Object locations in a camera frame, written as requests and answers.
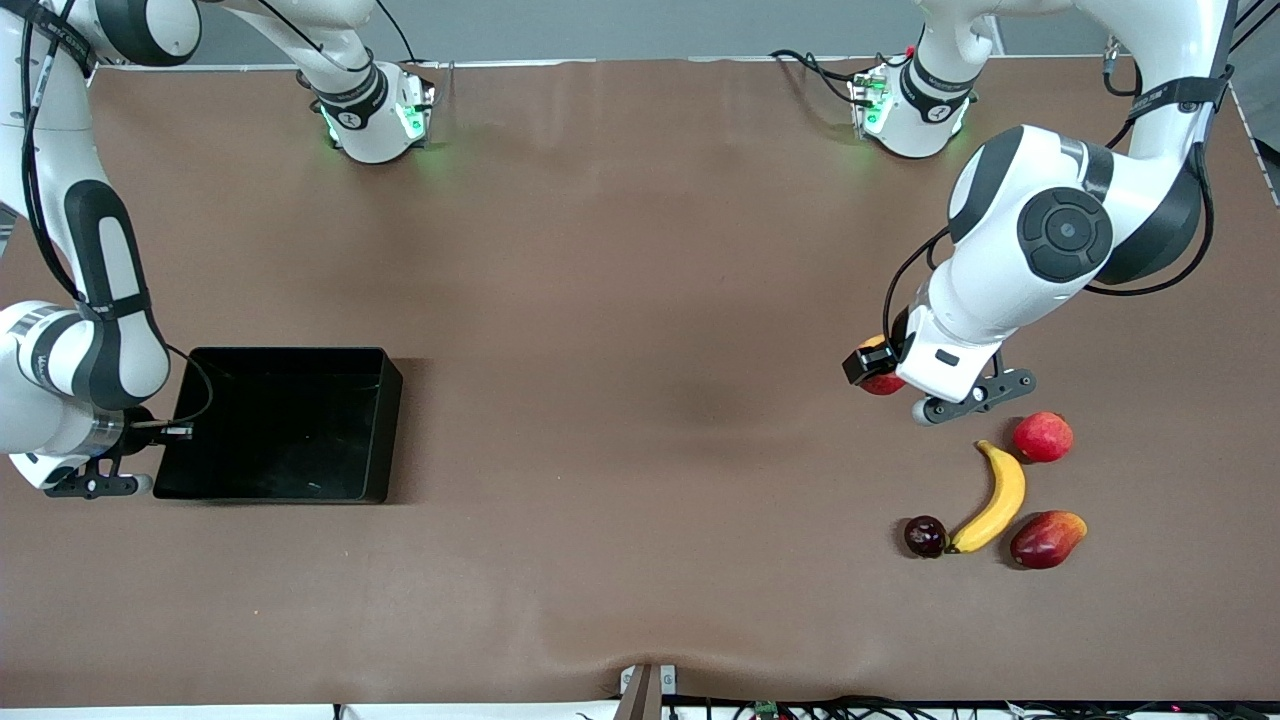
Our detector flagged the red yellow apple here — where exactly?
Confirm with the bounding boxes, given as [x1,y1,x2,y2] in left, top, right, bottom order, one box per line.
[858,334,907,397]

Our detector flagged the yellow banana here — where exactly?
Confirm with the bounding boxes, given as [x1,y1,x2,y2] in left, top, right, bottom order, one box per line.
[946,439,1027,555]

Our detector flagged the black plastic box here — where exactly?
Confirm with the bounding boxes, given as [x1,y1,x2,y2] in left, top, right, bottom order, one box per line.
[152,346,404,504]

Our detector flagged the dark purple mangosteen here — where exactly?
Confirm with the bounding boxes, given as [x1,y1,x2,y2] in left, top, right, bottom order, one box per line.
[904,515,949,559]

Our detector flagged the red mango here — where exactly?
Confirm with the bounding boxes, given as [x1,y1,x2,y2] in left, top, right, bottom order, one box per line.
[1009,510,1088,571]

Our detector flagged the brown table cover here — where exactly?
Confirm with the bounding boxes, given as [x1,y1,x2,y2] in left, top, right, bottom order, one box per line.
[0,56,1280,709]

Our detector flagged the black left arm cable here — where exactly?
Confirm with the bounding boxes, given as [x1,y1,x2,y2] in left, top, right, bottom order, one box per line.
[883,55,1237,341]

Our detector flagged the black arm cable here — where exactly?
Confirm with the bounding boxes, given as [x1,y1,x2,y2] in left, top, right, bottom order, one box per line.
[883,55,1237,341]
[20,0,216,433]

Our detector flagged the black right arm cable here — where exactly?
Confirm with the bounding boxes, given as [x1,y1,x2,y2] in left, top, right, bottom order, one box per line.
[20,0,216,433]

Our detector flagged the black left base cables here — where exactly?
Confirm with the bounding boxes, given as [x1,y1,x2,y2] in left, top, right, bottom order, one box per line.
[770,48,886,107]

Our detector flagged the metal table edge bracket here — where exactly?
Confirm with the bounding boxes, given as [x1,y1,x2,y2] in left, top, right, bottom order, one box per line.
[618,663,678,720]

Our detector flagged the black right base cable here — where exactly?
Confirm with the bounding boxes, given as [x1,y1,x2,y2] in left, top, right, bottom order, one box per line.
[375,0,422,64]

